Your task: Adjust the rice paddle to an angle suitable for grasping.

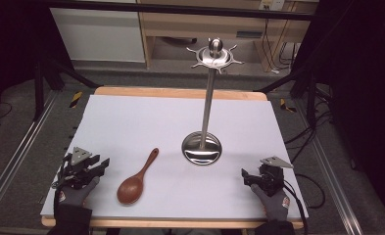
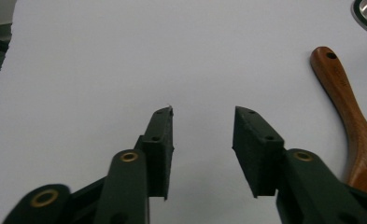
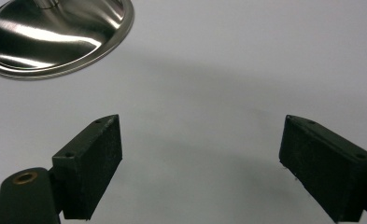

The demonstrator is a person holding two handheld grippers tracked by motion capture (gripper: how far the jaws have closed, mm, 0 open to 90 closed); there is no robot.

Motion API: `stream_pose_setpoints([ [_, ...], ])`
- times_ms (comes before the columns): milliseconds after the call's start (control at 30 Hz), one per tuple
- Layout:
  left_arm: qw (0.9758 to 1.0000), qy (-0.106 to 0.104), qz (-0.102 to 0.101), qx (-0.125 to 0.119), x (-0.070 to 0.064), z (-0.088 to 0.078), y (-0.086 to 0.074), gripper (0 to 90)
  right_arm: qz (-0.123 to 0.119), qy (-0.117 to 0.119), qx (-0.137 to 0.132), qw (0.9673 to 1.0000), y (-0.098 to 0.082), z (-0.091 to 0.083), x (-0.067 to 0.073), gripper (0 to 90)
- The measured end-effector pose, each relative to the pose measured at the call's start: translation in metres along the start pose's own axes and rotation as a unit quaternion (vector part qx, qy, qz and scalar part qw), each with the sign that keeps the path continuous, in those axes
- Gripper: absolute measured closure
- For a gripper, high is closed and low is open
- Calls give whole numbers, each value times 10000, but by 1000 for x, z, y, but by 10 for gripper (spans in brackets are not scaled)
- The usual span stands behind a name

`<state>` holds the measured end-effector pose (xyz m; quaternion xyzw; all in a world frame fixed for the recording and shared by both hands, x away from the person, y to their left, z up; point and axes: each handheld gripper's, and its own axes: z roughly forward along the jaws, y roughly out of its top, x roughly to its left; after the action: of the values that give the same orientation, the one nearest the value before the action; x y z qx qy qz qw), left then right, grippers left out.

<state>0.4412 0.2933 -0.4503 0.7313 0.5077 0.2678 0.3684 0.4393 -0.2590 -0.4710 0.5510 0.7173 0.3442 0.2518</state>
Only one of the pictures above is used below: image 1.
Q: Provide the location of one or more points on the black metal stand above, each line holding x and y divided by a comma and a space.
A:
46, 81
306, 88

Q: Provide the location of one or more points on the wooden table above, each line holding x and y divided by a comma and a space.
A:
180, 92

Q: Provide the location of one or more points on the metal floor rail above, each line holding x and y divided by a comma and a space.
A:
330, 166
20, 153

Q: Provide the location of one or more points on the brown wooden spoon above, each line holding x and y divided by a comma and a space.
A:
133, 189

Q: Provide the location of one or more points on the light wooden desk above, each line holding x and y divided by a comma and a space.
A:
193, 24

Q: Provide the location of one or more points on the yellow black striped tape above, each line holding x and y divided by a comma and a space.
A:
76, 99
287, 106

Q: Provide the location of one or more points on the black curtain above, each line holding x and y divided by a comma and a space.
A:
366, 81
13, 49

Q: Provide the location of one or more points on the black frame crossbar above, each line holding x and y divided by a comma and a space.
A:
180, 9

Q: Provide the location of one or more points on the white wall outlet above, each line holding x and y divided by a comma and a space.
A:
271, 4

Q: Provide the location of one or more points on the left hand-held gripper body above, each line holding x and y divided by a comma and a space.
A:
77, 169

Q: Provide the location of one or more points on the person's left hand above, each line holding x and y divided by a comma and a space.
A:
75, 196

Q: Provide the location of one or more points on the white table cover sheet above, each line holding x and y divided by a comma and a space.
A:
147, 124

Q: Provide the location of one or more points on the steel utensil hanging stand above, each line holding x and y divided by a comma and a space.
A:
207, 107

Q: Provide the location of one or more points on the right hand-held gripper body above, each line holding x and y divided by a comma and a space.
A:
271, 179

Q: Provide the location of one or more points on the white cabinet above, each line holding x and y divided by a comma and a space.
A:
98, 36

